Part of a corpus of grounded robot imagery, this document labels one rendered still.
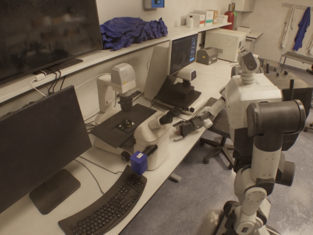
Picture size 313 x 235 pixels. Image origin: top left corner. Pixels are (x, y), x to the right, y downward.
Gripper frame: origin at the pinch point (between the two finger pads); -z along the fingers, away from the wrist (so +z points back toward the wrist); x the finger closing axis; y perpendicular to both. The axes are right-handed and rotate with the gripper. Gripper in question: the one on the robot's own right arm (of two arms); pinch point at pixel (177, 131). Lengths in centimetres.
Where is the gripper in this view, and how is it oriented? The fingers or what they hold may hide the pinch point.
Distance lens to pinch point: 121.9
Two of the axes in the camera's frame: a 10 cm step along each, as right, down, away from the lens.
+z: 8.7, -3.4, 3.7
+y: 4.8, 3.8, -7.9
